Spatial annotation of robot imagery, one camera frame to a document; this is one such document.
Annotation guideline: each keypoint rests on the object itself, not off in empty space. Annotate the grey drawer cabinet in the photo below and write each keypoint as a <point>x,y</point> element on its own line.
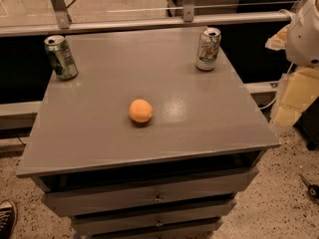
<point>177,174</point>

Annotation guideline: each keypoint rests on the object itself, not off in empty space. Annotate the white 7up can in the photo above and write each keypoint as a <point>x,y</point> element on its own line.
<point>208,47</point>

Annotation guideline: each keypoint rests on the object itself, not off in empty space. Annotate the metal guard rail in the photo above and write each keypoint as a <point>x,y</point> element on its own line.
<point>45,17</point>

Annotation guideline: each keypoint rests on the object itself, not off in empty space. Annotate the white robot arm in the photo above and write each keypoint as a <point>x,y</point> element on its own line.
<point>300,41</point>

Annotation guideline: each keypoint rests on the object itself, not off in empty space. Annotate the orange fruit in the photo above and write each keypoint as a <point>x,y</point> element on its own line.
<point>140,111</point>

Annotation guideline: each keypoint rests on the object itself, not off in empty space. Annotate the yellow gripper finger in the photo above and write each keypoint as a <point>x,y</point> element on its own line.
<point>295,94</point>
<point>278,41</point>

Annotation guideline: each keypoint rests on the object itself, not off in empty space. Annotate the green soda can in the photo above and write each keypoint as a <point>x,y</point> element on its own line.
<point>60,57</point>

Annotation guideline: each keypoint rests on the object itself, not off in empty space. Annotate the black sneaker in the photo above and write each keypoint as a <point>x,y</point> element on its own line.
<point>8,218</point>

